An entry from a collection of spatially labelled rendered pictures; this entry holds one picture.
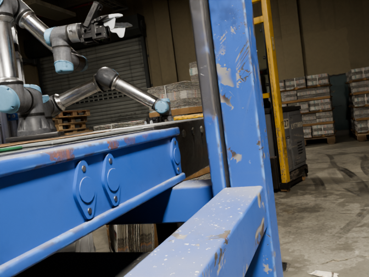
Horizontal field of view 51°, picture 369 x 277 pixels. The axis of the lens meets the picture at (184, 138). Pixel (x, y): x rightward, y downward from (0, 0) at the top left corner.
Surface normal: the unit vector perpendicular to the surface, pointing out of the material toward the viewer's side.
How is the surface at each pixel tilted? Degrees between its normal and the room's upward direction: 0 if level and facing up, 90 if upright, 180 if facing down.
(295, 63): 90
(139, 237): 90
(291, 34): 90
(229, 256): 90
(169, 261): 0
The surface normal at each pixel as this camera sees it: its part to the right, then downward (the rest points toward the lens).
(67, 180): 0.93, -0.10
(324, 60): -0.33, 0.09
